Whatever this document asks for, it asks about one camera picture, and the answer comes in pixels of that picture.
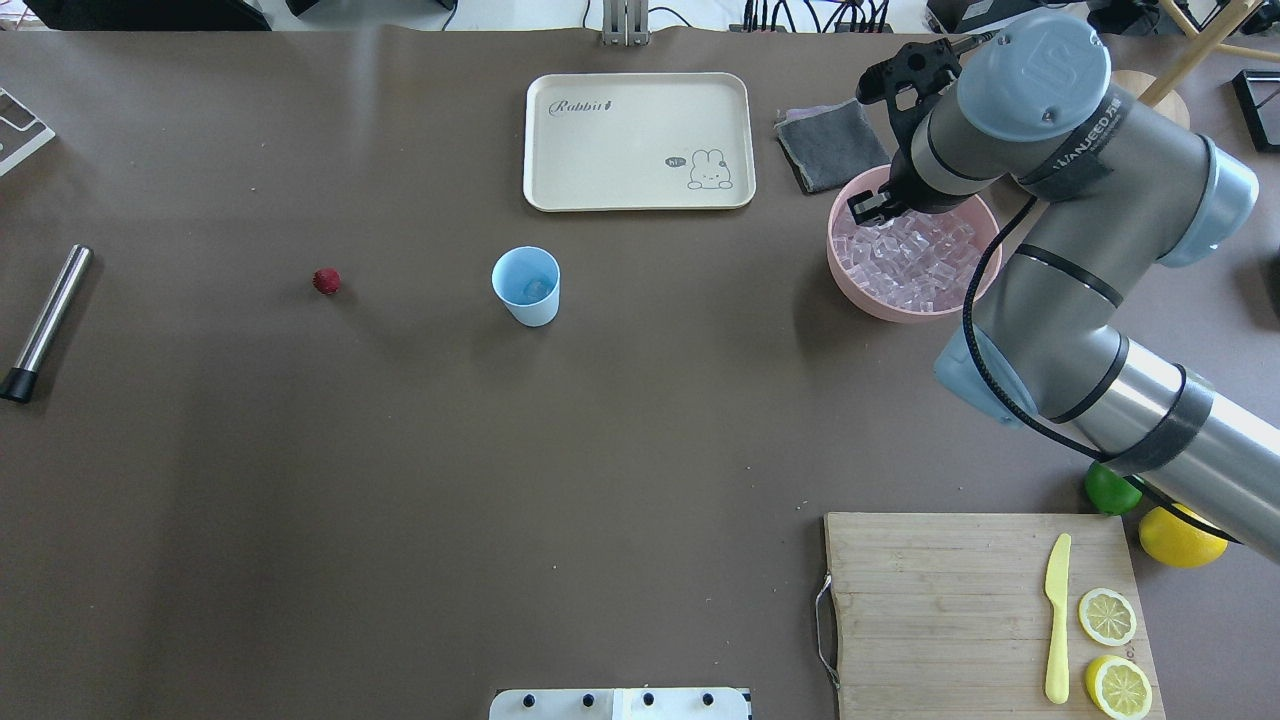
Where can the red strawberry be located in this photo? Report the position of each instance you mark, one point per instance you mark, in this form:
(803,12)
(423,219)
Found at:
(326,281)

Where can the steel muddler black tip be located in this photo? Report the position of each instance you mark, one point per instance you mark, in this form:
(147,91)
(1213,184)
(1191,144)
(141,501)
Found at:
(20,382)

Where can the lemon half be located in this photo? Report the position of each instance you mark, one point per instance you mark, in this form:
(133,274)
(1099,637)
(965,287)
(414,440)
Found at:
(1119,688)

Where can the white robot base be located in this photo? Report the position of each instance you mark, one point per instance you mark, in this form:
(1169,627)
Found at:
(715,702)

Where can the lemon slice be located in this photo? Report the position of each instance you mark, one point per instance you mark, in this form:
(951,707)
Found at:
(1107,617)

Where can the clear ice cube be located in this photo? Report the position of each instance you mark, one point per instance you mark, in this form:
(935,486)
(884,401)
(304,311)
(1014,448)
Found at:
(537,290)

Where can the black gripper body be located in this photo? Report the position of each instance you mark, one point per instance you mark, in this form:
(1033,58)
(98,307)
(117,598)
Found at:
(912,192)

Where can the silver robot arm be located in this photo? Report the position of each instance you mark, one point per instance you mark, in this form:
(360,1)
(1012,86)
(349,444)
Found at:
(1123,189)

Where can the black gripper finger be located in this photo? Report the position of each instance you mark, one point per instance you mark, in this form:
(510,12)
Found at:
(885,212)
(865,208)

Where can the wooden glass stand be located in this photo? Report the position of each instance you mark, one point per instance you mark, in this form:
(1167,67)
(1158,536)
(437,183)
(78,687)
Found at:
(1159,92)

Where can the pink bowl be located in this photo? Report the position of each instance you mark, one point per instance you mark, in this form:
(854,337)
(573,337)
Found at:
(913,269)

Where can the green lime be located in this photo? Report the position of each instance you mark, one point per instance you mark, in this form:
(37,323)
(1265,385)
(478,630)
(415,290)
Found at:
(1109,493)

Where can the whole lemon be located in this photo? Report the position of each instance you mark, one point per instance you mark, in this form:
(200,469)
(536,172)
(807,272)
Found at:
(1176,543)

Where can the grey folded cloth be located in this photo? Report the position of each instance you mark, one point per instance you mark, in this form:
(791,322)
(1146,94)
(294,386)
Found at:
(828,145)

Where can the light blue plastic cup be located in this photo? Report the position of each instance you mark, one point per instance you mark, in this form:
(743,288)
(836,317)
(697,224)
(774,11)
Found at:
(528,282)

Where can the yellow plastic knife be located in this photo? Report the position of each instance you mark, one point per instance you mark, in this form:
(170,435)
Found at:
(1056,584)

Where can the wooden cutting board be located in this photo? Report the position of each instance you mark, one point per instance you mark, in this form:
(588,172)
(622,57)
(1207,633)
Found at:
(942,615)

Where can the cream rabbit serving tray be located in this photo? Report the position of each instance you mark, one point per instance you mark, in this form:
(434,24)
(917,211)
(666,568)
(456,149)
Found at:
(638,141)

